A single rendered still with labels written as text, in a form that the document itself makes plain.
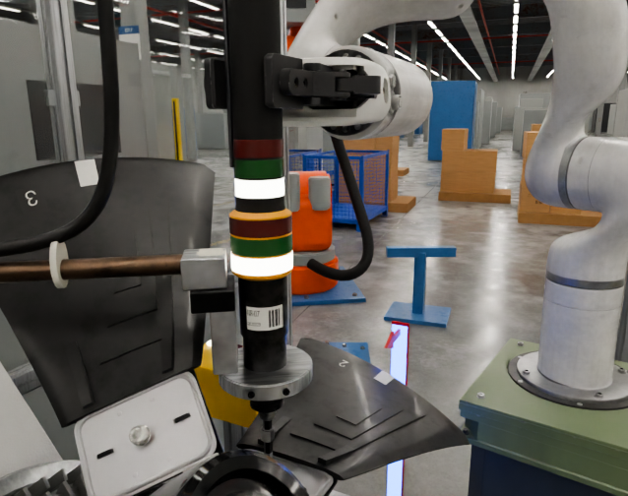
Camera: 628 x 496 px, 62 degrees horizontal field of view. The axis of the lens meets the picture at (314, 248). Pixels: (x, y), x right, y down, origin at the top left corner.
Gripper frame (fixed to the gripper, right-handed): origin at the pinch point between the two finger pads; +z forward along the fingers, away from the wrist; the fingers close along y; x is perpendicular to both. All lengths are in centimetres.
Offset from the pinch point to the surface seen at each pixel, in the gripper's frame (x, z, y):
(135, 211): -9.9, -2.9, 14.4
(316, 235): -94, -344, 163
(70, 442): -68, -34, 70
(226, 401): -46, -31, 27
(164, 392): -21.3, 4.7, 5.4
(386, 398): -32.1, -19.6, -3.4
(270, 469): -24.3, 5.3, -3.6
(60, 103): 1, -41, 70
